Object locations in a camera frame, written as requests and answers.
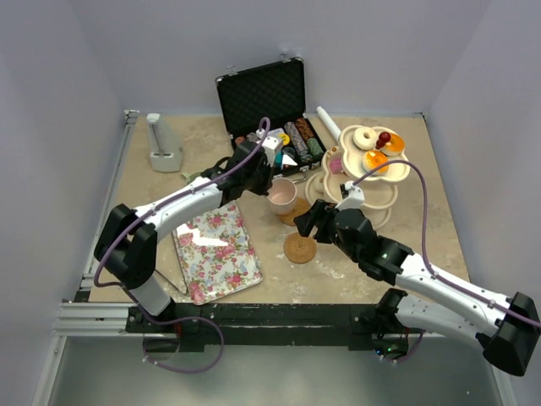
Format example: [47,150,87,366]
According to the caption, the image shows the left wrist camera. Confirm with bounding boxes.
[258,135,283,166]

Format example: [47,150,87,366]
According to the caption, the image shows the black base frame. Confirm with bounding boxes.
[126,303,420,353]

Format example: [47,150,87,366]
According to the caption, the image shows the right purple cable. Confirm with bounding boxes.
[352,159,541,365]

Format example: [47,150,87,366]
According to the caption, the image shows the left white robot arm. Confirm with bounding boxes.
[94,138,281,332]

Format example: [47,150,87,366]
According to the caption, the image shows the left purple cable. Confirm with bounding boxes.
[92,117,271,288]

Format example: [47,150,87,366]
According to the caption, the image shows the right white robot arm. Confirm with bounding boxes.
[294,200,540,376]

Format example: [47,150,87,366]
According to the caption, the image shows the floral serving tray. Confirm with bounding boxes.
[172,202,263,305]

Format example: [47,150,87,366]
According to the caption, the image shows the green ceramic cup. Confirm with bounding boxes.
[181,172,201,184]

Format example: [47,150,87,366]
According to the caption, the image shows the woven rattan coaster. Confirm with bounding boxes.
[278,197,310,226]
[283,233,317,264]

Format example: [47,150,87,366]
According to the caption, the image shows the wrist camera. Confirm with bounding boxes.
[258,135,283,166]
[336,180,365,211]

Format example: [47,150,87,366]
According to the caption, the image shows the purple cable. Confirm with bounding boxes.
[352,159,541,365]
[92,117,271,288]

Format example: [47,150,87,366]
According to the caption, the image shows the black poker chip case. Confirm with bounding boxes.
[215,57,326,176]

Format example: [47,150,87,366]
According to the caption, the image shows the white glazed donut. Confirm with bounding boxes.
[352,126,379,151]
[314,177,325,195]

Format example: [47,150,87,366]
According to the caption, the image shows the cream three-tier cake stand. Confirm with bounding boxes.
[304,125,410,230]

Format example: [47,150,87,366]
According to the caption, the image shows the orange glazed donut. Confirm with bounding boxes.
[380,132,405,156]

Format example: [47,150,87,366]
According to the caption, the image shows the pink wafer sweet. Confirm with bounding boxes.
[329,157,343,174]

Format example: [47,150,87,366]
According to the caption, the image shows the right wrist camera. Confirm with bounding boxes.
[336,180,365,211]

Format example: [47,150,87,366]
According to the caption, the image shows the pink ceramic cup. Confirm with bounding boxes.
[267,178,298,216]

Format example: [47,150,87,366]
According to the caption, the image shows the white clamp device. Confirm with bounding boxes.
[146,113,183,173]

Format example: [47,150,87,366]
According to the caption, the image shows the metal tongs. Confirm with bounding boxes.
[155,270,188,296]

